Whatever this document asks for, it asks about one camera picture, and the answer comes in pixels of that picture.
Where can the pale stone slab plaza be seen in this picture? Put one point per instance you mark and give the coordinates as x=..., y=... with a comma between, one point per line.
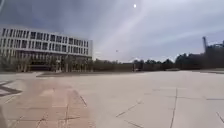
x=133, y=100

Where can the row of trees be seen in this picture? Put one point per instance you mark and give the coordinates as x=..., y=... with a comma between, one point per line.
x=166, y=64

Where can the white building with grid windows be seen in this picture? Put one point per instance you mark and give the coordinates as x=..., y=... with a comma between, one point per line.
x=43, y=41

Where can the slim distant tower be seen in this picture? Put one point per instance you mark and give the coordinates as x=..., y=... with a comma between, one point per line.
x=204, y=43

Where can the dark patterned paving patch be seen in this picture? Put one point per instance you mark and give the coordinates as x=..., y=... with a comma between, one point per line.
x=8, y=90

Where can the street lamp post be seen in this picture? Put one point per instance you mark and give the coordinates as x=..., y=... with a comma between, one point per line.
x=116, y=51

